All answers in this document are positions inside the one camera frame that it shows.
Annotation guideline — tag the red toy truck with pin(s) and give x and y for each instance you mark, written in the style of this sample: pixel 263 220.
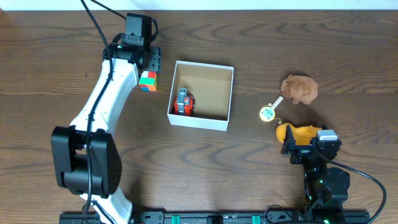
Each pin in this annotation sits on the red toy truck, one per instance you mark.
pixel 184 103

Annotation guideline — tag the white open cardboard box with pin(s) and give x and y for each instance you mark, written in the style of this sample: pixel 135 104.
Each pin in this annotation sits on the white open cardboard box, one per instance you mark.
pixel 211 87

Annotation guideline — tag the black mounting rail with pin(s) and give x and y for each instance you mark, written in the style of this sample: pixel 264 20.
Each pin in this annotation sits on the black mounting rail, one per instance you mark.
pixel 271 216

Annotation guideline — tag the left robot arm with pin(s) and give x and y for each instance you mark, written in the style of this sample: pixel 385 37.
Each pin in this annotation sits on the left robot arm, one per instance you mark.
pixel 85 157

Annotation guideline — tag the multicoloured puzzle cube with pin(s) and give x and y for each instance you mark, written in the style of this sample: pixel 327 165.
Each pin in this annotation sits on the multicoloured puzzle cube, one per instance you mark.
pixel 148 81

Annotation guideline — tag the round wooden rattle toy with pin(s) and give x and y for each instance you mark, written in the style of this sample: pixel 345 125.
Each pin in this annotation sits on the round wooden rattle toy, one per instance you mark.
pixel 267 112

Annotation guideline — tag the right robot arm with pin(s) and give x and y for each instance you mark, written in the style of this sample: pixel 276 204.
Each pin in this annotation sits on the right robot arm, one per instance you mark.
pixel 325 188

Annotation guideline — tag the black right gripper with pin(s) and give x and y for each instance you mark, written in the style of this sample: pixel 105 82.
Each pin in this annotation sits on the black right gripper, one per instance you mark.
pixel 302 152

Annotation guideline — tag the brown plush toy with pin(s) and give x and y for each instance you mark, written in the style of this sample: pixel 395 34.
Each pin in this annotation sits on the brown plush toy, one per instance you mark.
pixel 299 88

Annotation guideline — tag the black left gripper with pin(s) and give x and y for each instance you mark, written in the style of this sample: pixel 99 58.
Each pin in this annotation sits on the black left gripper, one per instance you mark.
pixel 154 59

